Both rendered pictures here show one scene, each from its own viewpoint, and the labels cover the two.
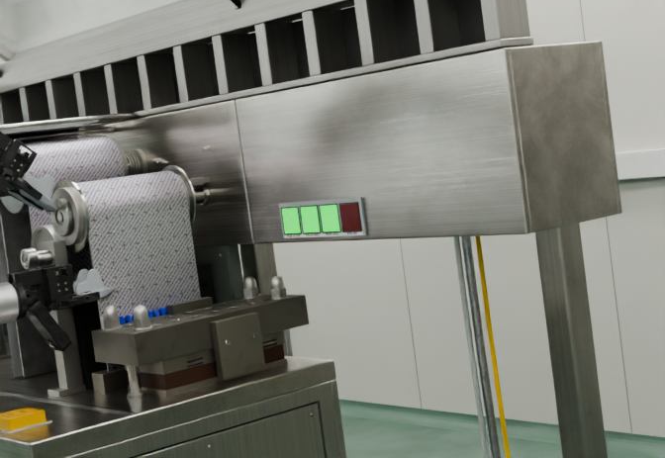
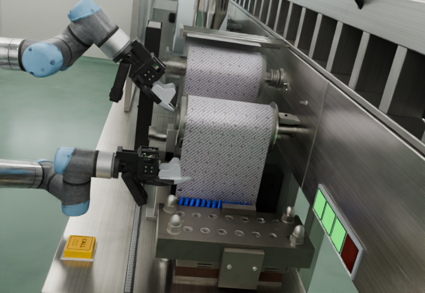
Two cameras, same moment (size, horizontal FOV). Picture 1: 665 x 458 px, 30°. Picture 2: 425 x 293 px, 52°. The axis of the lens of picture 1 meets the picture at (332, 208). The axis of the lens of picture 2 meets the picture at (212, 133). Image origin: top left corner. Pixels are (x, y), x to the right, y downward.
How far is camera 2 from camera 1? 1.56 m
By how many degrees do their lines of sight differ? 35
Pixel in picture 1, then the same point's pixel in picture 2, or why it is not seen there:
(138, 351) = (157, 249)
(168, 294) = (232, 192)
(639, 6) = not seen: outside the picture
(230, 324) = (236, 255)
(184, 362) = (195, 263)
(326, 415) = not seen: outside the picture
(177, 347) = (190, 255)
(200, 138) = (305, 91)
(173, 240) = (248, 159)
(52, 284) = (140, 167)
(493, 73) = not seen: outside the picture
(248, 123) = (329, 107)
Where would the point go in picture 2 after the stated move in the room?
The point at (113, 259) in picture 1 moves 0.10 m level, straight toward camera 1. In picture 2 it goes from (197, 159) to (179, 173)
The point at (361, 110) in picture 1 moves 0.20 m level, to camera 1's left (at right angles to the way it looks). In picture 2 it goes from (398, 181) to (288, 140)
